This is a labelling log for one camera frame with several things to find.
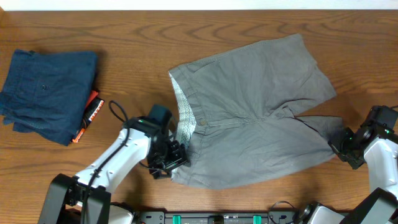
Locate grey shorts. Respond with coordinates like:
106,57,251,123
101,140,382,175
169,34,343,189

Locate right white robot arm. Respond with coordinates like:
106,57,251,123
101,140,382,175
329,126,397,224

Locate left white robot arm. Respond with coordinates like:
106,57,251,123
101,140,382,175
39,117,188,224

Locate orange black folded item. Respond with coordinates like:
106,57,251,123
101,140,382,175
72,90,104,143

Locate folded navy blue garment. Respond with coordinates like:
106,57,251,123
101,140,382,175
1,49,98,146

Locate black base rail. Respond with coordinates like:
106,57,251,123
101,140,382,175
133,202,363,224

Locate black cable loop at base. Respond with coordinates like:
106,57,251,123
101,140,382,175
267,200,295,224

